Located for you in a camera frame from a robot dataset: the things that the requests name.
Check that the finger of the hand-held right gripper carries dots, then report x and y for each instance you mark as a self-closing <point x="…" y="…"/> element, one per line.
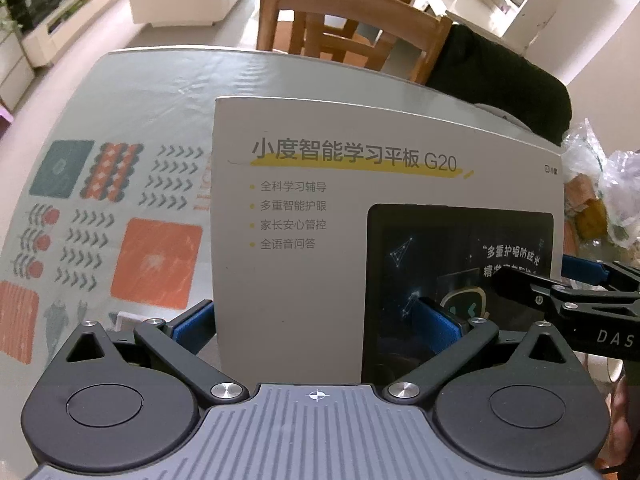
<point x="582" y="267"/>
<point x="522" y="287"/>

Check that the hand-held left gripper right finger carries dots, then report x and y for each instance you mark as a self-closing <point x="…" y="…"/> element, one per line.
<point x="440" y="323"/>

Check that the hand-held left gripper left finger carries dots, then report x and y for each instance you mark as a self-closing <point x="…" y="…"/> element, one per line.
<point x="194" y="324"/>

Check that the grey tablet packaging box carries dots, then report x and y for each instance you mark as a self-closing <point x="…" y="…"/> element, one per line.
<point x="320" y="240"/>

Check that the desktop with patterned tablecloth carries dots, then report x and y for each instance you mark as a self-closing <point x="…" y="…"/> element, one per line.
<point x="125" y="120"/>

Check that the small white object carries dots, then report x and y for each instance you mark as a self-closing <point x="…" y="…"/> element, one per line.
<point x="125" y="321"/>

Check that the clear plastic bags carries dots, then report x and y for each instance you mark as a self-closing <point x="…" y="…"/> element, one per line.
<point x="600" y="180"/>

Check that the black cloth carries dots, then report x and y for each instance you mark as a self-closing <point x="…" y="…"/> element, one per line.
<point x="500" y="85"/>

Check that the wooden chair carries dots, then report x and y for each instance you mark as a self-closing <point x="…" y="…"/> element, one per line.
<point x="360" y="35"/>
<point x="285" y="5"/>

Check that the white media cabinet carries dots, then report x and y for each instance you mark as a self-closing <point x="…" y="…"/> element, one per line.
<point x="45" y="20"/>

